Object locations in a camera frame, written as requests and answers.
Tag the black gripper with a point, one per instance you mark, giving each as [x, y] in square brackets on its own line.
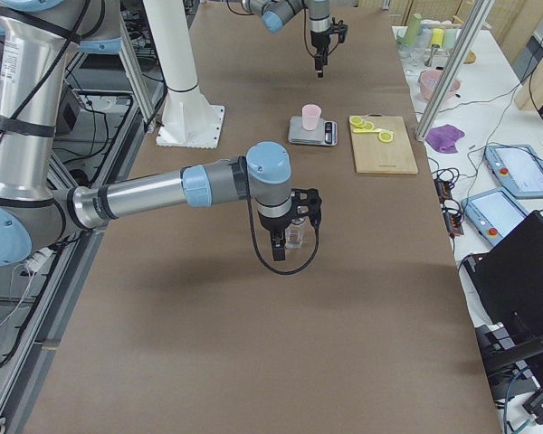
[319, 42]
[271, 224]

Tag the pink plastic cup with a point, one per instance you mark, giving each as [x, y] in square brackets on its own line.
[310, 115]

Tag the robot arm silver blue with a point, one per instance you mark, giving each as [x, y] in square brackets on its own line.
[319, 25]
[38, 35]

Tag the grey digital kitchen scale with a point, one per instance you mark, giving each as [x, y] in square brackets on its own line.
[325, 133]

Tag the green tumbler cup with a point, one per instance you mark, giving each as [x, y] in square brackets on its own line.
[412, 30]

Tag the yellow cup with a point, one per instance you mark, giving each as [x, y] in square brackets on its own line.
[437, 37]

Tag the yellow plastic knife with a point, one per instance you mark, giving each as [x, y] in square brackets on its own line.
[366, 131]

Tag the lemon slice far end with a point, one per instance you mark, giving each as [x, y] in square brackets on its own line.
[385, 136]

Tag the bamboo cutting board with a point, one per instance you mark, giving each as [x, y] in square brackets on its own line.
[372, 157]

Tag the pink bowl with ice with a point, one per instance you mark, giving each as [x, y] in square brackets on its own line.
[428, 81]

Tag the purple cloth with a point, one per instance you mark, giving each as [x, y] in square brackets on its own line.
[443, 139]

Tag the lower teach pendant tablet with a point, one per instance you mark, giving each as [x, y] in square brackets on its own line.
[494, 213]

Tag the teach pendant tablet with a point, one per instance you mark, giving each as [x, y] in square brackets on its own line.
[494, 213]
[518, 169]

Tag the upper teach pendant tablet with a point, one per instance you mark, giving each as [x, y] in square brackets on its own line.
[518, 169]

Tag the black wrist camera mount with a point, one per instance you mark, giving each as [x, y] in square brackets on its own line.
[306, 203]

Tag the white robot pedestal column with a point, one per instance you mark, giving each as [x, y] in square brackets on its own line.
[188, 119]

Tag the aluminium frame post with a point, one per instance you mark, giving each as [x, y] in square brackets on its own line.
[464, 42]

